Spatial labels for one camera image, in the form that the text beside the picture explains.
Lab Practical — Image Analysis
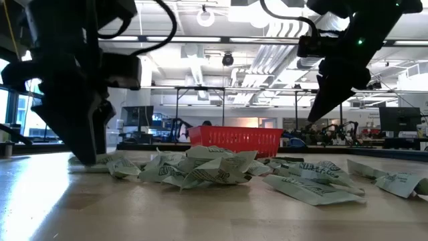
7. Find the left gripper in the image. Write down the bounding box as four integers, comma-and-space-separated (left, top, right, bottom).
0, 50, 116, 166

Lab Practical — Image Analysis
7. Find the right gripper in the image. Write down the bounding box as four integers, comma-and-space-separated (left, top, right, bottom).
307, 50, 372, 123

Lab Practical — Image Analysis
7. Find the red plastic basket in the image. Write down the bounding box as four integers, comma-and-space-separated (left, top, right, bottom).
187, 125, 284, 159

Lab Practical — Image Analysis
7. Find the black computer monitor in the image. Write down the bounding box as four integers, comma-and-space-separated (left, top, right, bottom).
120, 105, 154, 135
379, 106, 422, 133

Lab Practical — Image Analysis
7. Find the blue chair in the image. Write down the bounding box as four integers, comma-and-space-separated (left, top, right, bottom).
288, 137, 307, 149

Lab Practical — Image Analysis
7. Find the white ceiling conduit bundle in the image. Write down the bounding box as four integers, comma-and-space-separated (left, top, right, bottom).
233, 19, 310, 105

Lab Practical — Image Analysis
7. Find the large window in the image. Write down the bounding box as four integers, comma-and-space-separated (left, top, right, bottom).
0, 58, 64, 142

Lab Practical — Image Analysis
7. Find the long overhead light bar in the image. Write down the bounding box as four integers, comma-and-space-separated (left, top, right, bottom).
98, 34, 428, 47

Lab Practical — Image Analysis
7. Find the black background rig frame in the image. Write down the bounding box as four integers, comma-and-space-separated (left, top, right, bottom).
294, 88, 344, 132
175, 86, 226, 127

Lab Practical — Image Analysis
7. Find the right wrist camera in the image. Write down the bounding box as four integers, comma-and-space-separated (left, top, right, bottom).
296, 35, 322, 58

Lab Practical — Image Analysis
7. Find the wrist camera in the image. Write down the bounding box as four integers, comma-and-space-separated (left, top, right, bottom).
296, 35, 322, 58
102, 53, 142, 91

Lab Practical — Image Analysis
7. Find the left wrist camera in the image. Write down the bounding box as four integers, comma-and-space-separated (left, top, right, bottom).
102, 53, 142, 91

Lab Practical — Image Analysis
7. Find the black aluminium table frame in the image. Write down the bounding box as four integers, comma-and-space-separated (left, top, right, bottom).
0, 123, 428, 161

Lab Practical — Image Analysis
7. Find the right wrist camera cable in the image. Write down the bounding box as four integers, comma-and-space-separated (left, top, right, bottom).
259, 0, 318, 38

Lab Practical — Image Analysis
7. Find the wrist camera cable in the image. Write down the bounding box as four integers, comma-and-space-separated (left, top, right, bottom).
259, 0, 318, 38
96, 0, 179, 56

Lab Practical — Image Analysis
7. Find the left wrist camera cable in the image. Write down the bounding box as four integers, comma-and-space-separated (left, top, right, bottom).
96, 0, 179, 56

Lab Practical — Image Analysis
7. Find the white ring lamp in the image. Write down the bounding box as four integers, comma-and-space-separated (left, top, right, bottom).
196, 5, 215, 28

